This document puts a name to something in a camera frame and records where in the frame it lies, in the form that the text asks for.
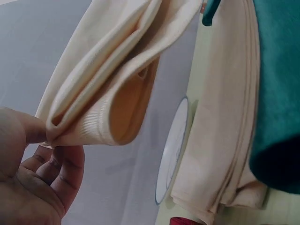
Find red folded cloth stack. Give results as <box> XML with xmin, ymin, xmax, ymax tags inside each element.
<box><xmin>170</xmin><ymin>217</ymin><xmax>196</xmax><ymax>225</ymax></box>

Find person's left hand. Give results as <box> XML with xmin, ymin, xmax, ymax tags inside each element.
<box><xmin>0</xmin><ymin>106</ymin><xmax>85</xmax><ymax>225</ymax></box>

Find champagne satin cloth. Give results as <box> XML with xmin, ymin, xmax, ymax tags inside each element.
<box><xmin>35</xmin><ymin>0</ymin><xmax>203</xmax><ymax>150</ymax></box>

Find white plate with blue rim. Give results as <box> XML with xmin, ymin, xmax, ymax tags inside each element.
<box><xmin>154</xmin><ymin>96</ymin><xmax>189</xmax><ymax>206</ymax></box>

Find cream folded cloth stack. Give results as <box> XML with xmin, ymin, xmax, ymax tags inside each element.
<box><xmin>170</xmin><ymin>0</ymin><xmax>268</xmax><ymax>225</ymax></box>

